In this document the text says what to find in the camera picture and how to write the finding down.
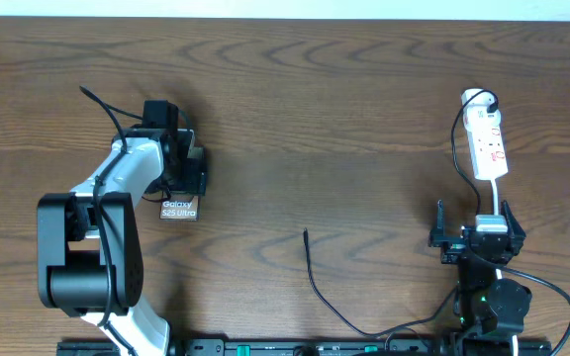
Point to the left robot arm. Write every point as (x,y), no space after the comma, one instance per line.
(90,262)

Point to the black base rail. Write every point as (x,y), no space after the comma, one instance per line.
(401,346)

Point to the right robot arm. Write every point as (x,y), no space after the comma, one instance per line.
(491,308)

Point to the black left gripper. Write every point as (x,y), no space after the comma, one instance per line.
(188,182)

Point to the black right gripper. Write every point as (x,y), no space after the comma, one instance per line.
(454,247)

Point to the white power strip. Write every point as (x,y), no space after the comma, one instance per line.
(482,119)

